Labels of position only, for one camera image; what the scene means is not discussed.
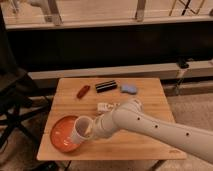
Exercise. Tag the white ceramic cup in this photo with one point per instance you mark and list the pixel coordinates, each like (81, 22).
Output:
(81, 130)

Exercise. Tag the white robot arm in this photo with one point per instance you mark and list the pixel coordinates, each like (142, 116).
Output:
(130, 116)

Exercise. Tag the orange ceramic bowl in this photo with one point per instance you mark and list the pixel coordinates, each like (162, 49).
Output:
(60, 135)

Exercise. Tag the black rectangular box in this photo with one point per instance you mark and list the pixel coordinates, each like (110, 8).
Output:
(105, 86)

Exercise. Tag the blue cloth toy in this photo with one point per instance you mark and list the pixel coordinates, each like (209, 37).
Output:
(130, 89)

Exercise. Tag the white plastic bottle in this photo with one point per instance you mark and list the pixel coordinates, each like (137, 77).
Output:
(106, 107)

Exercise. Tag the red oblong object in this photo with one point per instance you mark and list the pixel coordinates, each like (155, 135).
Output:
(82, 92)

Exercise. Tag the wooden folding table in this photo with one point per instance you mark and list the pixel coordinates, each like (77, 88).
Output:
(123, 145)

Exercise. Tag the black clamp on ledge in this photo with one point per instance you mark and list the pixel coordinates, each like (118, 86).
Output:
(182, 63)

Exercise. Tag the black office chair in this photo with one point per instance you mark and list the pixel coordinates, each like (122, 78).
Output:
(12, 99)

